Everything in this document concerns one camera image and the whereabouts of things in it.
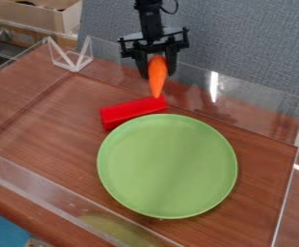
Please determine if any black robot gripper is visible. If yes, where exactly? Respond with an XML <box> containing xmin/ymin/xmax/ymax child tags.
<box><xmin>118</xmin><ymin>27</ymin><xmax>190</xmax><ymax>79</ymax></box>

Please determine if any orange toy carrot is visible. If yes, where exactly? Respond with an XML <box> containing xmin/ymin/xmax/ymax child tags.
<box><xmin>148</xmin><ymin>55</ymin><xmax>168</xmax><ymax>98</ymax></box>

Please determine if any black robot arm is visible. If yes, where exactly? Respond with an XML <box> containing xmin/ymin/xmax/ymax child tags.
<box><xmin>118</xmin><ymin>0</ymin><xmax>190</xmax><ymax>78</ymax></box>

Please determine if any red wedge block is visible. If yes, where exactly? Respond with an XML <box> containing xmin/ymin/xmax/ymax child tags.
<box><xmin>99</xmin><ymin>96</ymin><xmax>168</xmax><ymax>130</ymax></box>

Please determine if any cardboard box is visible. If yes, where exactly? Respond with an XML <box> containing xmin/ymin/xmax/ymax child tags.
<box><xmin>0</xmin><ymin>0</ymin><xmax>83</xmax><ymax>33</ymax></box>

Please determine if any wooden shelf with knob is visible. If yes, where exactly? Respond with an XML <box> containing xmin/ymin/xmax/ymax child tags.
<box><xmin>0</xmin><ymin>19</ymin><xmax>78</xmax><ymax>64</ymax></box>

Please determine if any green round plate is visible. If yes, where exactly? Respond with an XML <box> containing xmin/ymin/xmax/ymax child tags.
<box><xmin>96</xmin><ymin>114</ymin><xmax>239</xmax><ymax>219</ymax></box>

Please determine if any black cable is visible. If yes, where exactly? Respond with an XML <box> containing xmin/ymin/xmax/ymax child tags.
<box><xmin>159</xmin><ymin>0</ymin><xmax>180</xmax><ymax>15</ymax></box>

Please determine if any clear acrylic enclosure wall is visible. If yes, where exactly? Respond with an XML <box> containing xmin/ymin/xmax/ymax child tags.
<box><xmin>0</xmin><ymin>41</ymin><xmax>299</xmax><ymax>247</ymax></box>

